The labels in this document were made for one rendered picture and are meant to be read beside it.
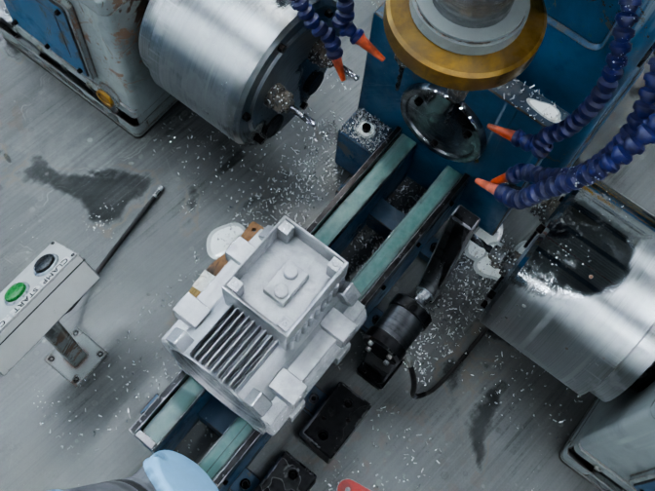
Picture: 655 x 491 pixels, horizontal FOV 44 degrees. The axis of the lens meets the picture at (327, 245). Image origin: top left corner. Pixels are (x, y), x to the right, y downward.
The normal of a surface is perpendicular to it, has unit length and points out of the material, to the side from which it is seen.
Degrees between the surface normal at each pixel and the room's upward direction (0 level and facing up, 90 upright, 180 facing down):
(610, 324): 40
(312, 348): 0
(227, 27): 24
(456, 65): 0
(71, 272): 54
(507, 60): 0
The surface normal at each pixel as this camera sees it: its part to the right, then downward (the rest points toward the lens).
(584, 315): -0.38, 0.21
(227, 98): -0.54, 0.49
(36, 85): 0.06, -0.38
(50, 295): 0.67, 0.26
